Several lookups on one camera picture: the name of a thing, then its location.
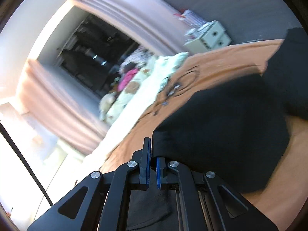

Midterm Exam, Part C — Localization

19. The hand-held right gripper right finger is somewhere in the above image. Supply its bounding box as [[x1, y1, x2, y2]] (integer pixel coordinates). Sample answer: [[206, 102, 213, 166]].
[[156, 156, 280, 231]]

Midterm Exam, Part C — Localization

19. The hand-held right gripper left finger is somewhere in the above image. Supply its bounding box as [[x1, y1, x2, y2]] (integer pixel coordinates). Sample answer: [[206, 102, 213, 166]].
[[26, 137, 151, 231]]

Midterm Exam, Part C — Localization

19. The black garment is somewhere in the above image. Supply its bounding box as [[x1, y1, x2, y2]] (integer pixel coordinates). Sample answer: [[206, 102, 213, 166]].
[[126, 73, 291, 231]]

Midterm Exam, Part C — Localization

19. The white bedsheet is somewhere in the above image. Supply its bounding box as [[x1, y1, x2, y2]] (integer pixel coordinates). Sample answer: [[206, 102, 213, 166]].
[[83, 101, 158, 171]]

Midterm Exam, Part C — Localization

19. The beige plush toy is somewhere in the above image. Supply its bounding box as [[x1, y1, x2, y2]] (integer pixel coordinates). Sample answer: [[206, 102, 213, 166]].
[[99, 93, 116, 121]]

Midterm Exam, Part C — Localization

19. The pink cloth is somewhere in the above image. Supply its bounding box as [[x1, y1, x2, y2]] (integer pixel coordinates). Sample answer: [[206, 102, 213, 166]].
[[118, 69, 139, 91]]

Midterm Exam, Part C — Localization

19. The cream bear print quilt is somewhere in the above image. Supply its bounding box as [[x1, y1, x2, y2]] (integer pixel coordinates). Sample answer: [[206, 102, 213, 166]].
[[100, 52, 188, 126]]

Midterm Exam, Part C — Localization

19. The pink curtain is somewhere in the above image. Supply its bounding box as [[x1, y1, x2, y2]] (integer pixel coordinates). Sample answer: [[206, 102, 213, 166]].
[[16, 58, 110, 155], [71, 0, 188, 56]]

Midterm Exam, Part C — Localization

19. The brown blanket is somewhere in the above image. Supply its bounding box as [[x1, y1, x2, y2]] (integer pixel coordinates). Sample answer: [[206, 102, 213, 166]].
[[77, 38, 308, 231]]

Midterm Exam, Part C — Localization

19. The dark window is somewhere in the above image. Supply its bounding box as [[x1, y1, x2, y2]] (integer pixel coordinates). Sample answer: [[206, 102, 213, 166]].
[[37, 6, 140, 97]]

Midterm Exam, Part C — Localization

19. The white nightstand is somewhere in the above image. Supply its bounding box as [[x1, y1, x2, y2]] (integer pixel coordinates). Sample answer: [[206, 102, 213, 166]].
[[184, 20, 232, 53]]

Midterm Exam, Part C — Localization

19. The white tabletop clutter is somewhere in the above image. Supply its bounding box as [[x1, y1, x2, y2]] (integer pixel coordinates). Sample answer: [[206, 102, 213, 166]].
[[174, 9, 213, 38]]

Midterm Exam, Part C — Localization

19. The black cloth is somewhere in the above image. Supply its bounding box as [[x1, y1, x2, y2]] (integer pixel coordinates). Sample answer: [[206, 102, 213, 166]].
[[261, 28, 308, 124]]

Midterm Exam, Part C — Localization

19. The looped black cable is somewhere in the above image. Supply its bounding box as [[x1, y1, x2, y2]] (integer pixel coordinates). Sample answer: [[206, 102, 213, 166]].
[[168, 64, 201, 95]]

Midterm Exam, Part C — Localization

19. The thick black gripper cable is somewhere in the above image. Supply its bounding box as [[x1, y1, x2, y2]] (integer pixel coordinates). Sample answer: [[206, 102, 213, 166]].
[[0, 122, 53, 207]]

